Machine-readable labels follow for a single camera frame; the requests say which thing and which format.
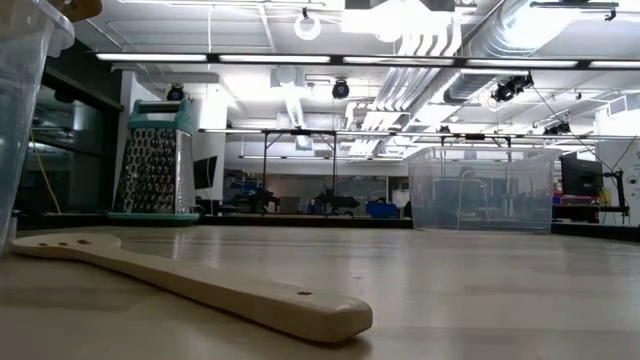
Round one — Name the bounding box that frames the blue plastic crate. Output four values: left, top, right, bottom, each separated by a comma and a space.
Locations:
366, 198, 400, 218

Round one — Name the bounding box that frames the black computer monitor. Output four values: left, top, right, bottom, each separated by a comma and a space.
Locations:
193, 155, 219, 191
560, 152, 604, 197

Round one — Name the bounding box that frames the overhead LED light bar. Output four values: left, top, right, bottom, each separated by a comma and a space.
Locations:
94, 51, 640, 70

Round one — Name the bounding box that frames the slotted wooden spatula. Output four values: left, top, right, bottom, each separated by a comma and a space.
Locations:
10, 231, 374, 344

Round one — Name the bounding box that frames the teal metal box grater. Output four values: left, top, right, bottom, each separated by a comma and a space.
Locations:
105, 97, 200, 225

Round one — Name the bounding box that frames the clear plastic storage bin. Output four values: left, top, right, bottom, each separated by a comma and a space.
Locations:
407, 145, 562, 234
0, 0, 76, 257

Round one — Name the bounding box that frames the black metal table frame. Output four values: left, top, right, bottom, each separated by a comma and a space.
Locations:
14, 213, 640, 241

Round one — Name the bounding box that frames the background black table frame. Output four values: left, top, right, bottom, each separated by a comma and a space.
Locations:
261, 128, 339, 211

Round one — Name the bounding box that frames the white ring ceiling lamp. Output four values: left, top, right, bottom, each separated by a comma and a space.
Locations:
293, 12, 322, 41

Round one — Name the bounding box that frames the black ceiling camera rig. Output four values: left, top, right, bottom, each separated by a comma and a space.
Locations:
491, 72, 535, 103

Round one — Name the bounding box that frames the yellow hanging cable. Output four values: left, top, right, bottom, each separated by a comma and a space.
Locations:
29, 132, 62, 214

